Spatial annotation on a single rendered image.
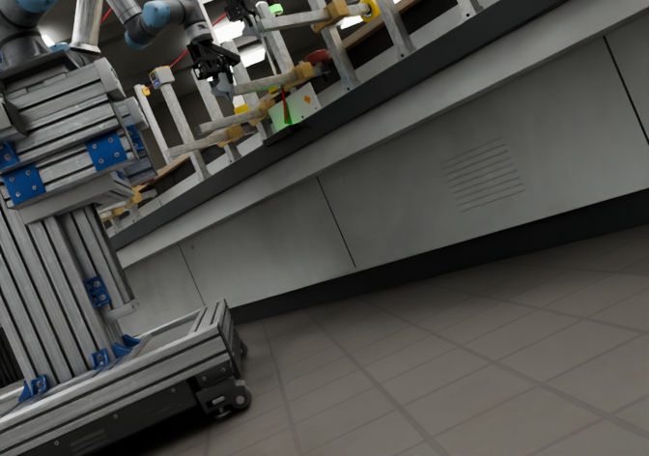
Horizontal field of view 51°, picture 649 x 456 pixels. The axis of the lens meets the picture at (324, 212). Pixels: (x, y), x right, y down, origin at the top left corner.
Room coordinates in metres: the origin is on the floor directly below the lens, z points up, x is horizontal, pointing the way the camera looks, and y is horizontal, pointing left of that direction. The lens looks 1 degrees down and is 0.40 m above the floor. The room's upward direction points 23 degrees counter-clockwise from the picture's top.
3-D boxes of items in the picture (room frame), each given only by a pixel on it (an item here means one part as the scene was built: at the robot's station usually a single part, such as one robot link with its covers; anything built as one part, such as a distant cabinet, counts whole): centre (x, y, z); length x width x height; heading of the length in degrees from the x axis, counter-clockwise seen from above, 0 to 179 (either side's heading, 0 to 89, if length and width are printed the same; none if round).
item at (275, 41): (2.37, -0.08, 0.90); 0.04 x 0.04 x 0.48; 41
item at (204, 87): (2.75, 0.25, 0.88); 0.04 x 0.04 x 0.48; 41
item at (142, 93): (5.23, 0.92, 1.25); 0.09 x 0.08 x 1.10; 41
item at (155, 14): (2.07, 0.22, 1.12); 0.11 x 0.11 x 0.08; 47
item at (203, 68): (2.13, 0.15, 0.97); 0.09 x 0.08 x 0.12; 131
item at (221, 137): (2.67, 0.29, 0.80); 0.44 x 0.03 x 0.04; 131
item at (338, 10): (2.17, -0.26, 0.95); 0.14 x 0.06 x 0.05; 41
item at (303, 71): (2.36, -0.10, 0.85); 0.14 x 0.06 x 0.05; 41
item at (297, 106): (2.38, -0.04, 0.75); 0.26 x 0.01 x 0.10; 41
